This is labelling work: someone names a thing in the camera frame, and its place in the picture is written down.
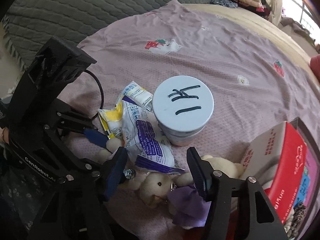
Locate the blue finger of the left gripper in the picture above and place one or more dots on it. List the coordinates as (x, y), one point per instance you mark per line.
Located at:
(96, 137)

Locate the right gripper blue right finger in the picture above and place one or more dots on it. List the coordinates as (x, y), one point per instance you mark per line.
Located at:
(201, 171)

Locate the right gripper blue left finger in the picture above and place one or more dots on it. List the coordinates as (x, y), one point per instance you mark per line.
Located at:
(114, 172)

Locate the yellow white snack packet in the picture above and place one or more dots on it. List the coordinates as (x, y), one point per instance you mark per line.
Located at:
(134, 97)

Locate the plush bear purple dress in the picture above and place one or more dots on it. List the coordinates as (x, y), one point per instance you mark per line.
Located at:
(189, 210)

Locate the white purple snack packet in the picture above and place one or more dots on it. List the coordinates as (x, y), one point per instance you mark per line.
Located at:
(147, 146)

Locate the leopard print cloth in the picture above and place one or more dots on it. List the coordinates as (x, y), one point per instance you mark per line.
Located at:
(294, 220)

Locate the white round tin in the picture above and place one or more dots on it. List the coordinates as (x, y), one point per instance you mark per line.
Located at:
(182, 106)

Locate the red tissue pack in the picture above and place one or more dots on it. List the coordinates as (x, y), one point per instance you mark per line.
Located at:
(276, 159)

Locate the purple strawberry print blanket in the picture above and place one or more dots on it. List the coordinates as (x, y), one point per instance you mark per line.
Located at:
(258, 75)

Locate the pink book tray box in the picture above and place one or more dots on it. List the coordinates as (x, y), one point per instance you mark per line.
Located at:
(308, 191)

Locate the grey quilted headboard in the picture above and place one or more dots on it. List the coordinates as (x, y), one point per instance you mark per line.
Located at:
(29, 24)

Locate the pink red quilt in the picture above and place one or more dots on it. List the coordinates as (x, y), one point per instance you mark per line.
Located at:
(315, 65)

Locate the blue patterned cloth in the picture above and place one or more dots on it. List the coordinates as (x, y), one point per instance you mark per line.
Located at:
(224, 3)

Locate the clothes pile on sill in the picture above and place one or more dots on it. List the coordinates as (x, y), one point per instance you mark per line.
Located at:
(300, 30)

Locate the window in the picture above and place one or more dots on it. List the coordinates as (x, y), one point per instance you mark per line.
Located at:
(298, 11)

